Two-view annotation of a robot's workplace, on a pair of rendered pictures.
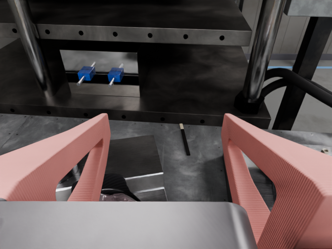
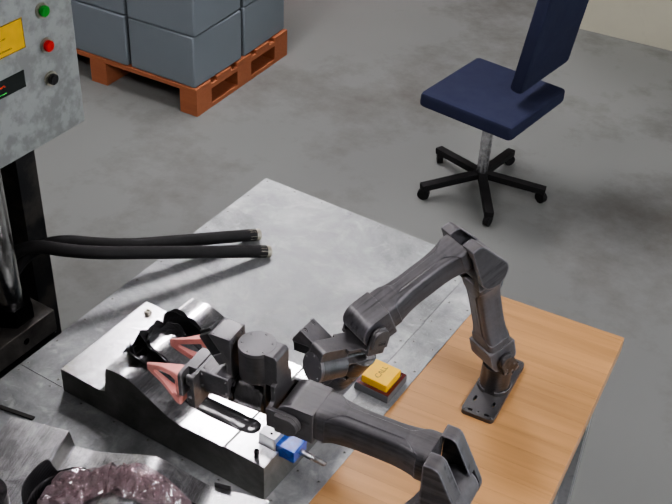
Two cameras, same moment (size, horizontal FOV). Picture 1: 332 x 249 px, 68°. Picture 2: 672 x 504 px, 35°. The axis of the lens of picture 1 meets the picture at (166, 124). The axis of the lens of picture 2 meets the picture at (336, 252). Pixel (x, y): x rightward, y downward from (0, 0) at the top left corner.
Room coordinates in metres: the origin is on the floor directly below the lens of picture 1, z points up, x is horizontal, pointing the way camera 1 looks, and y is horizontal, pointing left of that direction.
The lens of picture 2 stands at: (-0.68, 0.99, 2.34)
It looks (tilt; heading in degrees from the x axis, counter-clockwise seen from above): 37 degrees down; 296
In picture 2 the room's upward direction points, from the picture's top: 3 degrees clockwise
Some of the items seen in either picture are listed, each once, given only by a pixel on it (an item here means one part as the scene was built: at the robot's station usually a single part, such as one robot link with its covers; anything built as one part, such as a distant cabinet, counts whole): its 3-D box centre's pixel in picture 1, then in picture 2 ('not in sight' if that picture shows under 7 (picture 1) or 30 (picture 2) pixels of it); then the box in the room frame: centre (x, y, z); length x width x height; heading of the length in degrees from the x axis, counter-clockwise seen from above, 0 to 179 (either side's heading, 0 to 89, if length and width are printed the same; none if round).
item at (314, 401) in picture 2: not in sight; (375, 451); (-0.28, 0.00, 1.17); 0.30 x 0.09 x 0.12; 0
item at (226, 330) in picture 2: not in sight; (221, 352); (-0.01, 0.00, 1.25); 0.07 x 0.06 x 0.11; 90
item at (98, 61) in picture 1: (118, 49); not in sight; (1.06, 0.21, 0.87); 0.50 x 0.27 x 0.17; 175
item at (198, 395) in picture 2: not in sight; (222, 378); (-0.01, 0.00, 1.20); 0.10 x 0.07 x 0.07; 90
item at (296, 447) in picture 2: not in sight; (295, 449); (-0.05, -0.18, 0.89); 0.13 x 0.05 x 0.05; 175
